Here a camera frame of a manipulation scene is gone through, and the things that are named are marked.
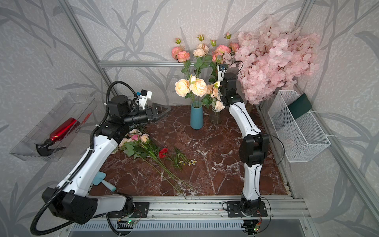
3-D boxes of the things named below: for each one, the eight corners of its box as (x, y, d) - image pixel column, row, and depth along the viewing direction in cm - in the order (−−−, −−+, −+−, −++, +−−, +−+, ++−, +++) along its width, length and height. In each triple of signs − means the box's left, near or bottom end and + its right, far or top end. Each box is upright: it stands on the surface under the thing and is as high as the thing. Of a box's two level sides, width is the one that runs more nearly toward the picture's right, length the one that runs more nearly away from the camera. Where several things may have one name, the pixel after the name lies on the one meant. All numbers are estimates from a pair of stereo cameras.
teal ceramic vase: (191, 129, 109) (190, 110, 93) (192, 121, 114) (190, 101, 98) (202, 129, 109) (203, 110, 93) (202, 121, 114) (203, 101, 98)
